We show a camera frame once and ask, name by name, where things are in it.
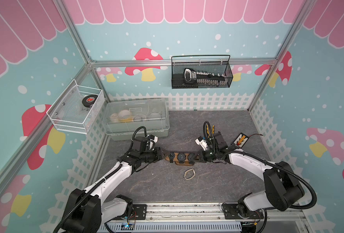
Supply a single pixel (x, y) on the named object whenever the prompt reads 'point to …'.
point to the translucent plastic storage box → (120, 117)
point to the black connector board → (241, 140)
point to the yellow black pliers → (213, 130)
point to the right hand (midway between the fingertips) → (191, 159)
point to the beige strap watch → (188, 178)
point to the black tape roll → (88, 100)
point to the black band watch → (171, 156)
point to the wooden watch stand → (186, 162)
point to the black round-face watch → (189, 158)
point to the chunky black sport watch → (181, 157)
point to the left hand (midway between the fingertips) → (167, 156)
